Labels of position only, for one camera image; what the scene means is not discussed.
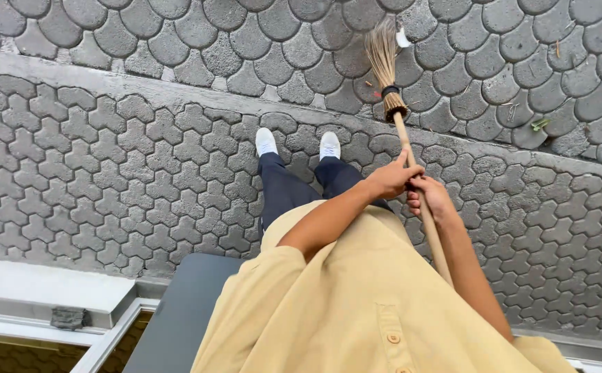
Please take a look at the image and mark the grey lump on frame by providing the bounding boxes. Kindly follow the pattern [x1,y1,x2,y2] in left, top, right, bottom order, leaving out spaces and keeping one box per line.
[50,307,90,331]

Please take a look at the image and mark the white left shoe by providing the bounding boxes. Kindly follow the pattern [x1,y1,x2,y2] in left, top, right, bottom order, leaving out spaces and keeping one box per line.
[255,127,279,157]

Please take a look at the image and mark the beige button shirt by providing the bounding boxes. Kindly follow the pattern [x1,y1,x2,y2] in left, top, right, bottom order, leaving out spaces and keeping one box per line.
[191,199,579,373]

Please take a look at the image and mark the white right shoe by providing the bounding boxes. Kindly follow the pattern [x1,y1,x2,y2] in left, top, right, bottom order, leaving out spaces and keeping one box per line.
[319,131,341,161]

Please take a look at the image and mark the person's right hand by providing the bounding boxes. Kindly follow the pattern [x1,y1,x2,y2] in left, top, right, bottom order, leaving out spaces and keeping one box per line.
[406,175,458,224]

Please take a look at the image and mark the white metal frame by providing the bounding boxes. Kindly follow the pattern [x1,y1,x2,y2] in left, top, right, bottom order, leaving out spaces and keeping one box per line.
[0,256,160,373]

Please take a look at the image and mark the dark grey flat panel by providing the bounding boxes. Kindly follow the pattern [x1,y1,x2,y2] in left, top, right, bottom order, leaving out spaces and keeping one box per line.
[122,253,245,373]

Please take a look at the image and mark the person's left hand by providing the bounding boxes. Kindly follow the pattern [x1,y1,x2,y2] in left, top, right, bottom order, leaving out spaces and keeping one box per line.
[365,149,426,201]

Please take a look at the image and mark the dark blue trousers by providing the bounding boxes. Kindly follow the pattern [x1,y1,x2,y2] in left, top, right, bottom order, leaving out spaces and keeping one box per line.
[257,152,393,235]

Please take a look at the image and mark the stick broom with wooden handle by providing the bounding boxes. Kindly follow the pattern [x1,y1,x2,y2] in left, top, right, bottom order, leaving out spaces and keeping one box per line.
[365,17,455,289]

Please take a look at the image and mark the white shoe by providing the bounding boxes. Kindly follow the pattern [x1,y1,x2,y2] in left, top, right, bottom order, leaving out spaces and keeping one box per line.
[319,131,341,161]
[255,127,279,157]

